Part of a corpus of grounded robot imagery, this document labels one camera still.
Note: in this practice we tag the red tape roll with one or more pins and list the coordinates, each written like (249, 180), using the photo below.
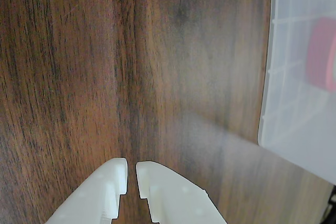
(319, 53)

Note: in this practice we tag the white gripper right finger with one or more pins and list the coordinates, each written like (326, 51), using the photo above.
(173, 195)

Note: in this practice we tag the translucent plastic box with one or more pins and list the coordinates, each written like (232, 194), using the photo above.
(288, 119)

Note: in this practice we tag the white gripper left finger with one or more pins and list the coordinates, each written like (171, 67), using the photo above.
(89, 197)

